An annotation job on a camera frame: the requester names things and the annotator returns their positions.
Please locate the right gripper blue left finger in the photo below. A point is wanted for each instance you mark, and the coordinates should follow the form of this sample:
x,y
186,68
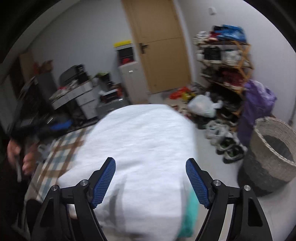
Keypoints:
x,y
68,213

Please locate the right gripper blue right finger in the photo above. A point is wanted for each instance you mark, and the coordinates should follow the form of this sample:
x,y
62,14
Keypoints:
x,y
248,221

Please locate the light grey hooded sweatshirt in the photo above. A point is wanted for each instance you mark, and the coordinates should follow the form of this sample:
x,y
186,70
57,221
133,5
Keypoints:
x,y
147,196

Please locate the plaid bed sheet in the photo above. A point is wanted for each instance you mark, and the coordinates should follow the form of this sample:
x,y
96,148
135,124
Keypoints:
x,y
63,152

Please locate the black wardrobe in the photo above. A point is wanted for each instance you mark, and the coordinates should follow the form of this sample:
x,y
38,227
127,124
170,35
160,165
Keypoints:
x,y
23,79

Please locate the woven laundry basket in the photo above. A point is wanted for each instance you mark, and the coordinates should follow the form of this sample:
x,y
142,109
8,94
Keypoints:
x,y
269,163

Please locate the cardboard box on wardrobe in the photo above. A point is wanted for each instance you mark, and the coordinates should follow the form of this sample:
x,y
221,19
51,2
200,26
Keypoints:
x,y
46,66

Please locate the white drawer desk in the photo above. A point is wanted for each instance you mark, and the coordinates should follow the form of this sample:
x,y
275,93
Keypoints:
x,y
85,95

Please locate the silver suitcase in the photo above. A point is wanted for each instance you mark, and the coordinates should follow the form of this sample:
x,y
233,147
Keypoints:
x,y
103,109

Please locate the white tall cabinet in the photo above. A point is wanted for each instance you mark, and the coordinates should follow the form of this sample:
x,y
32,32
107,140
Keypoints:
x,y
134,82

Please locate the purple plastic bag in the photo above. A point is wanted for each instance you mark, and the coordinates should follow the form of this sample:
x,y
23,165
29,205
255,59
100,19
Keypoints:
x,y
259,102

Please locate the white plastic bag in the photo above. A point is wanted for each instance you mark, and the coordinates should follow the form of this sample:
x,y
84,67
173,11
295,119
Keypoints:
x,y
203,105

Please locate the wooden door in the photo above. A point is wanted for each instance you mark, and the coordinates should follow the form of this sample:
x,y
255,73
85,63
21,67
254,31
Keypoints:
x,y
160,43

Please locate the wooden shoe rack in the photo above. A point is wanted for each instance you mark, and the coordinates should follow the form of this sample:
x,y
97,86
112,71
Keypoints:
x,y
223,53

